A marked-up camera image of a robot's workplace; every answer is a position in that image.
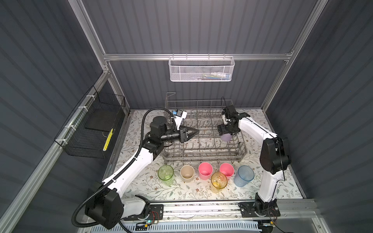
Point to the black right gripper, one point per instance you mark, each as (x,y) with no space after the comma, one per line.
(228,129)

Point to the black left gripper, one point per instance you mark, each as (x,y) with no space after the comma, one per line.
(182,135)

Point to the lilac plastic cup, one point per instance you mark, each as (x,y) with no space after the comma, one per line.
(226,137)

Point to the pink plastic cup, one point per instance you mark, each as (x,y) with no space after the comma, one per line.
(227,169)
(205,170)

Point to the blue transparent cup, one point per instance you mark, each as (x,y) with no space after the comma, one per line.
(243,176)

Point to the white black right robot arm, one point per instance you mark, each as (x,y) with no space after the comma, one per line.
(274,157)

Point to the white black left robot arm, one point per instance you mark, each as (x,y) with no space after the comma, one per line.
(104,205)

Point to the floral table mat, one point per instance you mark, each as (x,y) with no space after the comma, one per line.
(148,184)

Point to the beige plastic cup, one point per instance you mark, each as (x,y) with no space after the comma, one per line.
(187,173)

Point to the green transparent cup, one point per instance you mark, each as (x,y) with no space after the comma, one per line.
(166,174)

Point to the items in white basket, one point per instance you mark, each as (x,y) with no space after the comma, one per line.
(215,76)

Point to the yellow transparent cup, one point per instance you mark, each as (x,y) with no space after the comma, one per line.
(218,182)

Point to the yellow scrub brush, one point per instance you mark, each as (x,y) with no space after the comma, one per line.
(108,139)

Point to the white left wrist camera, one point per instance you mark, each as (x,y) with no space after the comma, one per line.
(178,117)

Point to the grey wire dish rack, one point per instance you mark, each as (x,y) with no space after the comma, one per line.
(207,146)

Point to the white mesh wall basket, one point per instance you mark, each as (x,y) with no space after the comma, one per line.
(183,68)

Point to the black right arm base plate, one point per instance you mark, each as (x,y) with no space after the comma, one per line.
(259,209)

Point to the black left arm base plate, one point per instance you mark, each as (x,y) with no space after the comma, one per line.
(151,212)

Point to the black wire wall basket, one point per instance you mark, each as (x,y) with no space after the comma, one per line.
(86,134)

